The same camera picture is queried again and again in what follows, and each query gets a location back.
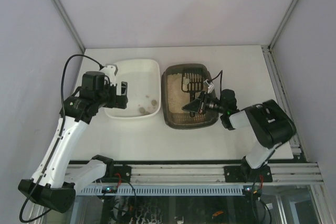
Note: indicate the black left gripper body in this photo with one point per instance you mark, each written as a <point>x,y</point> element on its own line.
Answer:
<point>121,96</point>

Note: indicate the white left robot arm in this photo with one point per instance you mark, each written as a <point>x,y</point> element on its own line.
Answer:
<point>49,185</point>

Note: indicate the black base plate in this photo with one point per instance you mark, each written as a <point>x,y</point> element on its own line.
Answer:
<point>120,172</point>
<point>242,174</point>

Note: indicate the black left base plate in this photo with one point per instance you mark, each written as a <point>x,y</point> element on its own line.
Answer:
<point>120,172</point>

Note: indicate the grey-green litter clump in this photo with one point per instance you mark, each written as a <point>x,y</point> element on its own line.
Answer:
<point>185,84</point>

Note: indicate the black slotted litter scoop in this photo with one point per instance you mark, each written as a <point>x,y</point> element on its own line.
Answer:
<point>196,78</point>

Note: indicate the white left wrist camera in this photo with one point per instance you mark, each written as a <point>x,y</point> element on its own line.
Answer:
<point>111,72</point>

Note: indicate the white plastic bin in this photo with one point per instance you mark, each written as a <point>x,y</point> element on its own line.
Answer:
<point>143,78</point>

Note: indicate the dark translucent litter box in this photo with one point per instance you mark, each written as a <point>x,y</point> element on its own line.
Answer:
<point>173,99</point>

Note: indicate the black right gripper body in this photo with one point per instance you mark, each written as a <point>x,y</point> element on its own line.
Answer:
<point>202,102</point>

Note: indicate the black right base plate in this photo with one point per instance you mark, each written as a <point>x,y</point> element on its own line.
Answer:
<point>242,174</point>

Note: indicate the blue-grey slotted cable duct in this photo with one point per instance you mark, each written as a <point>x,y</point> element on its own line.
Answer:
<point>167,190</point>

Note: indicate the aluminium mounting rail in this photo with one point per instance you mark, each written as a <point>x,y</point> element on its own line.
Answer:
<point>221,174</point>

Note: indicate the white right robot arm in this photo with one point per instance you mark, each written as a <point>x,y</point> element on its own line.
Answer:
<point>271,126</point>

